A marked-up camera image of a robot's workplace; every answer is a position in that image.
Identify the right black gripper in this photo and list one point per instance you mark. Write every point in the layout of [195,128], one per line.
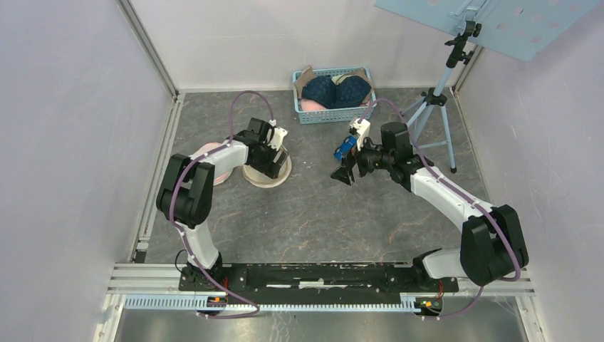
[344,173]

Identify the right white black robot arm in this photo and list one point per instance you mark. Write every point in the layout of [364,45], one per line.
[492,244]

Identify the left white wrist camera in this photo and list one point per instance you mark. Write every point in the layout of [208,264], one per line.
[276,135]

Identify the light blue perforated board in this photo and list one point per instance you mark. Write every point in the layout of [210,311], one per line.
[517,29]

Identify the blue tripod stand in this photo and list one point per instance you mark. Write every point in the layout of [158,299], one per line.
[434,97]

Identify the light blue cable rail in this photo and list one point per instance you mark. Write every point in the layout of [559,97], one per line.
[203,303]

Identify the navy blue lace bra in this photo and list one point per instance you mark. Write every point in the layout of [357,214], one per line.
[352,92]

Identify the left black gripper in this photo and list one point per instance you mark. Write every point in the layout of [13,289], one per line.
[271,169]

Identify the beige padded bra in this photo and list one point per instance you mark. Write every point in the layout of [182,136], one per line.
[337,74]

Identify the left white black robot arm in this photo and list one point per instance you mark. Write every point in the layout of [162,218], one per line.
[187,188]

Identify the pink cloth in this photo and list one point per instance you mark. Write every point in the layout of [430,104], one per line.
[307,105]

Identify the blue toy car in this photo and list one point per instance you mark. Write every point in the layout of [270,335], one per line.
[345,147]

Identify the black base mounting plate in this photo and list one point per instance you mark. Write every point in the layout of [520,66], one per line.
[320,283]

